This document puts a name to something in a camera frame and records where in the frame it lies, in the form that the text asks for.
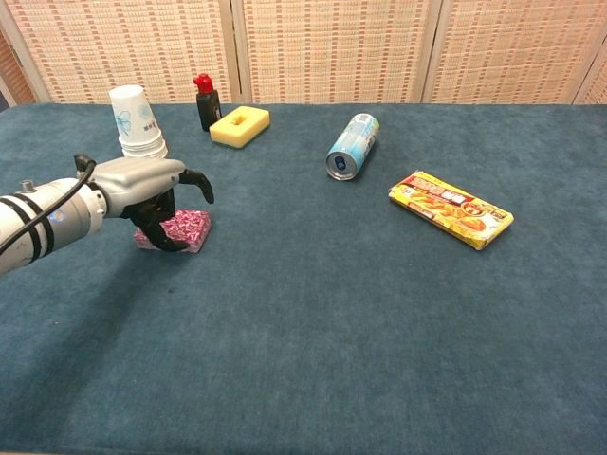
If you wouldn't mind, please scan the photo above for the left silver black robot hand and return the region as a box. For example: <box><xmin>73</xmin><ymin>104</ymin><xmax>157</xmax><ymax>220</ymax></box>
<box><xmin>87</xmin><ymin>157</ymin><xmax>215</xmax><ymax>252</ymax></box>

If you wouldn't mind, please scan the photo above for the white paper cup stack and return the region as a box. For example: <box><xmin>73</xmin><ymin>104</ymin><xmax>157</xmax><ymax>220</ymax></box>
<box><xmin>108</xmin><ymin>84</ymin><xmax>169</xmax><ymax>161</ymax></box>

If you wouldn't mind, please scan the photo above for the black bottle red cap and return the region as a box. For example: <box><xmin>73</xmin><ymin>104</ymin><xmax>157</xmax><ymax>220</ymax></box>
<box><xmin>193</xmin><ymin>72</ymin><xmax>223</xmax><ymax>133</ymax></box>

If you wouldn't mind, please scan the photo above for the yellow sponge block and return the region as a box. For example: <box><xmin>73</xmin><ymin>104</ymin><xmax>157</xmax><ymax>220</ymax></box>
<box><xmin>209</xmin><ymin>105</ymin><xmax>271</xmax><ymax>150</ymax></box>

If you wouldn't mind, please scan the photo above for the bamboo folding screen panel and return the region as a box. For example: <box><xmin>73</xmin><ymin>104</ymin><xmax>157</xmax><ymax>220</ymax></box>
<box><xmin>0</xmin><ymin>0</ymin><xmax>241</xmax><ymax>104</ymax></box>
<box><xmin>421</xmin><ymin>0</ymin><xmax>607</xmax><ymax>105</ymax></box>
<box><xmin>231</xmin><ymin>0</ymin><xmax>445</xmax><ymax>105</ymax></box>
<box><xmin>571</xmin><ymin>61</ymin><xmax>607</xmax><ymax>105</ymax></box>

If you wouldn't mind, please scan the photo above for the brown folding screen panel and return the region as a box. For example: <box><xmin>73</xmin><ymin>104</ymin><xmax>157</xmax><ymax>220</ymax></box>
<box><xmin>0</xmin><ymin>27</ymin><xmax>39</xmax><ymax>108</ymax></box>

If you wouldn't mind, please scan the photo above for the light blue drink can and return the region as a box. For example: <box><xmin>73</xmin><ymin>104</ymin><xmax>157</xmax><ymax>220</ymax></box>
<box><xmin>325</xmin><ymin>112</ymin><xmax>381</xmax><ymax>182</ymax></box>

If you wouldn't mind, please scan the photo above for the blue carpet table cover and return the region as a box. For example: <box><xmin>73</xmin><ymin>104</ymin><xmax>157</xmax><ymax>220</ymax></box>
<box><xmin>0</xmin><ymin>102</ymin><xmax>607</xmax><ymax>455</ymax></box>

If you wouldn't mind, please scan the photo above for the yellow curry sauce box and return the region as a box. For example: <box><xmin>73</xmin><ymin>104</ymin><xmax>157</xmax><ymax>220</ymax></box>
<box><xmin>388</xmin><ymin>170</ymin><xmax>515</xmax><ymax>251</ymax></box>

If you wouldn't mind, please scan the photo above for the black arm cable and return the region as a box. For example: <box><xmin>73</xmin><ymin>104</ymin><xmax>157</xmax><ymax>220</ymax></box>
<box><xmin>0</xmin><ymin>154</ymin><xmax>99</xmax><ymax>257</ymax></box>

